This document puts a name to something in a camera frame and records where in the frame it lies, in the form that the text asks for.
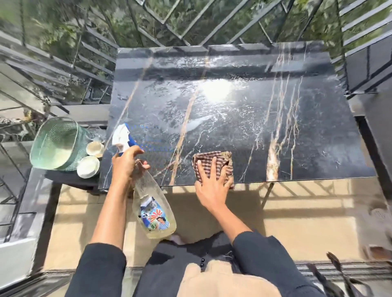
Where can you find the person's left hand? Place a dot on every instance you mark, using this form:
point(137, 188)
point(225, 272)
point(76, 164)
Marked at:
point(124, 168)

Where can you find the person's right hand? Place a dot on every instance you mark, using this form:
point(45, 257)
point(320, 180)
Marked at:
point(213, 191)

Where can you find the person's right middle finger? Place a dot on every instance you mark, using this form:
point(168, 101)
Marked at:
point(215, 167)

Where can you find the person's right little finger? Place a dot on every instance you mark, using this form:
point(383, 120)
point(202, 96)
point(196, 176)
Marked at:
point(231, 184)

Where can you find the person's left thumb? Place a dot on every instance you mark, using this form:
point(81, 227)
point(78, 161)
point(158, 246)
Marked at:
point(142, 167)

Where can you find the person's right thumb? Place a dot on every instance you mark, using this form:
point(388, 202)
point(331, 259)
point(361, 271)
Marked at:
point(198, 189)

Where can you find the brown checkered cleaning cloth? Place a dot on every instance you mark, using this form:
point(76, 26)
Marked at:
point(214, 159)

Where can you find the clear plastic spray bottle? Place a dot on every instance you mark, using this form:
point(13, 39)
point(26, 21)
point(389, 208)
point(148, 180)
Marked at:
point(153, 208)

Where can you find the person's left forearm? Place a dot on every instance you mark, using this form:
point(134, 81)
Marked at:
point(114, 214)

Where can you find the person's right forearm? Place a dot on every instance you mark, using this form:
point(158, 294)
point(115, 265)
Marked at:
point(230, 222)

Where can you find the small white cup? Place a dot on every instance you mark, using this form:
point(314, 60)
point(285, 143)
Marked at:
point(95, 148)

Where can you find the black marble table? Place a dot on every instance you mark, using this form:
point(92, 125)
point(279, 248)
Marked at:
point(232, 116)

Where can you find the white bowl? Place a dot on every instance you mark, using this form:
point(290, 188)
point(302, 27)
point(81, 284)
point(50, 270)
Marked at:
point(88, 167)

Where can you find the black side stand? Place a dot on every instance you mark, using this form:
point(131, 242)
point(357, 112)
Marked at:
point(73, 181)

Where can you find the person's dark long-sleeved top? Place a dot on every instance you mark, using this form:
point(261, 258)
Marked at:
point(171, 269)

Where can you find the green mesh basket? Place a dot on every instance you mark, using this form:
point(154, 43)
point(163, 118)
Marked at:
point(56, 145)

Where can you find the person's beige trousers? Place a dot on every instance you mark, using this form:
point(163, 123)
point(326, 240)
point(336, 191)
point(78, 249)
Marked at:
point(223, 283)

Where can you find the black metal railing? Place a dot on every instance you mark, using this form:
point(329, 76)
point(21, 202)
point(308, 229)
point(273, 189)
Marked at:
point(214, 21)

